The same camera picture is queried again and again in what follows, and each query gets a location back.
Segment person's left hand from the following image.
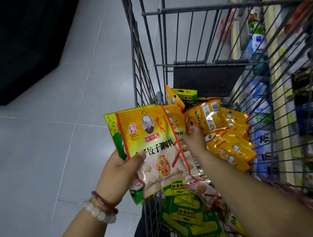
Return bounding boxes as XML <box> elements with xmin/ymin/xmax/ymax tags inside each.
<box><xmin>95</xmin><ymin>149</ymin><xmax>146</xmax><ymax>206</ymax></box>

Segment person's right hand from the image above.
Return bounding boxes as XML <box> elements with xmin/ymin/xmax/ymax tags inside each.
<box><xmin>183</xmin><ymin>124</ymin><xmax>209</xmax><ymax>157</ymax></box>

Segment yellow dumpling seasoning packets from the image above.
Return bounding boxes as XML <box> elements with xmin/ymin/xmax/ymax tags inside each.
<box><xmin>116</xmin><ymin>105</ymin><xmax>191</xmax><ymax>198</ymax></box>

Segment row of small dark bottles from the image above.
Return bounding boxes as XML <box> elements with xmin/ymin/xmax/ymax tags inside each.
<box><xmin>292</xmin><ymin>68</ymin><xmax>313</xmax><ymax>143</ymax></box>

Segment white bead bracelet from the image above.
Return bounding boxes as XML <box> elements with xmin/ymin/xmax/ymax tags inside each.
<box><xmin>82</xmin><ymin>198</ymin><xmax>118</xmax><ymax>224</ymax></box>

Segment person's right forearm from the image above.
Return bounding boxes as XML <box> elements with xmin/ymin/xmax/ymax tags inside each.
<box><xmin>196</xmin><ymin>146</ymin><xmax>313</xmax><ymax>237</ymax></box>

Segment dark red bracelet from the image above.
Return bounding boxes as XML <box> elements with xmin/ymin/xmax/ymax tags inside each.
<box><xmin>91</xmin><ymin>190</ymin><xmax>119</xmax><ymax>215</ymax></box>

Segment grey wire shopping cart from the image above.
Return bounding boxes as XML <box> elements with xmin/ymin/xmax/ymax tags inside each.
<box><xmin>121</xmin><ymin>0</ymin><xmax>313</xmax><ymax>237</ymax></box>

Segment row of blue packets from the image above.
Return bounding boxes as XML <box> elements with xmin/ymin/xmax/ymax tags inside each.
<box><xmin>247</xmin><ymin>34</ymin><xmax>276</xmax><ymax>179</ymax></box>

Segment black plastic cart flap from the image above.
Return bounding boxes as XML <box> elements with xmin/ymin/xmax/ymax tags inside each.
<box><xmin>172</xmin><ymin>61</ymin><xmax>247</xmax><ymax>97</ymax></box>

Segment wooden store shelving with goods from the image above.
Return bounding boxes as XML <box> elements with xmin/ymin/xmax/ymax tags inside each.
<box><xmin>220</xmin><ymin>0</ymin><xmax>313</xmax><ymax>196</ymax></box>

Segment pile of seasoning packets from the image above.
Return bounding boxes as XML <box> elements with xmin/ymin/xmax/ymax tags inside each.
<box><xmin>157</xmin><ymin>85</ymin><xmax>258</xmax><ymax>237</ymax></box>

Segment black display base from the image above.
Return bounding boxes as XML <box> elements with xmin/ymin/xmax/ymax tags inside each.
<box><xmin>0</xmin><ymin>0</ymin><xmax>79</xmax><ymax>106</ymax></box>

